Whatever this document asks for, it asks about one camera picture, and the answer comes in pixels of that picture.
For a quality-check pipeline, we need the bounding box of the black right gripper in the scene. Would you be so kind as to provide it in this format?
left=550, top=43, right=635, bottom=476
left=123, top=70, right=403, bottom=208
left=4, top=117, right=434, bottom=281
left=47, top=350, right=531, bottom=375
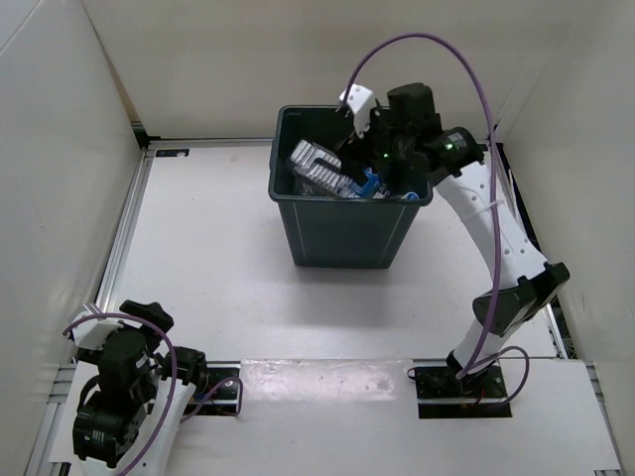
left=335, top=102, right=415, bottom=187

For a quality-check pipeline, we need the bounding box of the clear bottle light blue label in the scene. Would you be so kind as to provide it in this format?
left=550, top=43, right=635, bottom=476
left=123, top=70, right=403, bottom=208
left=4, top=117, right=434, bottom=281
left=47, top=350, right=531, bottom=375
left=356, top=168, right=391, bottom=199

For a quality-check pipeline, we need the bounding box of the clear bottle apple label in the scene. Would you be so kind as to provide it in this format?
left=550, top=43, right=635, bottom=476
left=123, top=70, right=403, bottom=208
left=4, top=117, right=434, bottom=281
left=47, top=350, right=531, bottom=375
left=288, top=140, right=361, bottom=199

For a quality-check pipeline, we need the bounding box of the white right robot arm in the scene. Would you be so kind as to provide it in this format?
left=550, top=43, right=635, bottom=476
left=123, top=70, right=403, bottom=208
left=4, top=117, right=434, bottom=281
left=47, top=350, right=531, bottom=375
left=336, top=82, right=571, bottom=397

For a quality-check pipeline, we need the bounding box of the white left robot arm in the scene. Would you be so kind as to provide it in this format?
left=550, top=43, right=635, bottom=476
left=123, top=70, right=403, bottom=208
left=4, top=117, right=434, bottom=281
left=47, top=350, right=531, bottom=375
left=64, top=299, right=209, bottom=475

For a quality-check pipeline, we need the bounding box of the dark green plastic bin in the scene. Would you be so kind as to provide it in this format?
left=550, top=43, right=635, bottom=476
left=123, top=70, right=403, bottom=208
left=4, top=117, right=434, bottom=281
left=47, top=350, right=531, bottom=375
left=268, top=105, right=434, bottom=269

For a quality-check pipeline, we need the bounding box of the black blue table sticker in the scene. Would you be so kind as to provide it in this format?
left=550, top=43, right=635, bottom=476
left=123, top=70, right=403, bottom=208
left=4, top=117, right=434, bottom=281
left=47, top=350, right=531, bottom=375
left=155, top=149, right=190, bottom=158

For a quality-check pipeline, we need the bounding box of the aluminium table frame rail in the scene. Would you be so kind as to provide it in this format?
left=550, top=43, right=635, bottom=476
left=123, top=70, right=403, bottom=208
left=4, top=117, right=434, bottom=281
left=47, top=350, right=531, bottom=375
left=95, top=149, right=154, bottom=310

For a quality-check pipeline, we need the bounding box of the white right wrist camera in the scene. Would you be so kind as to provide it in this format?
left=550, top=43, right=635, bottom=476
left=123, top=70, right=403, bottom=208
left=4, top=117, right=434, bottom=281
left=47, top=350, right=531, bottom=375
left=338, top=83, right=376, bottom=139

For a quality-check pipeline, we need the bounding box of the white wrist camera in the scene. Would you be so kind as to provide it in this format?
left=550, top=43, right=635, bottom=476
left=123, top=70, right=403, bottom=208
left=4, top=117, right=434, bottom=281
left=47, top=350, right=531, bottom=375
left=338, top=83, right=376, bottom=139
left=69, top=303, right=123, bottom=351

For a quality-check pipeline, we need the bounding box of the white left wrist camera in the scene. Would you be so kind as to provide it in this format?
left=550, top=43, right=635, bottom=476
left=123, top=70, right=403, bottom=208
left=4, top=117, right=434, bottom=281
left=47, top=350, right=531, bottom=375
left=69, top=303, right=123, bottom=351

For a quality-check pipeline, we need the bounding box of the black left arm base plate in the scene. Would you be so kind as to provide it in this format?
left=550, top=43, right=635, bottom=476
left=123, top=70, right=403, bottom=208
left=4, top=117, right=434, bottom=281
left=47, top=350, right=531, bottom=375
left=188, top=363, right=244, bottom=417

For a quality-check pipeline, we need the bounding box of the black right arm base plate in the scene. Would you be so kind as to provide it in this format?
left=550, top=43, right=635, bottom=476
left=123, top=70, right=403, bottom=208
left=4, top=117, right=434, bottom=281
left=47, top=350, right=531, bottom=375
left=407, top=365, right=512, bottom=419

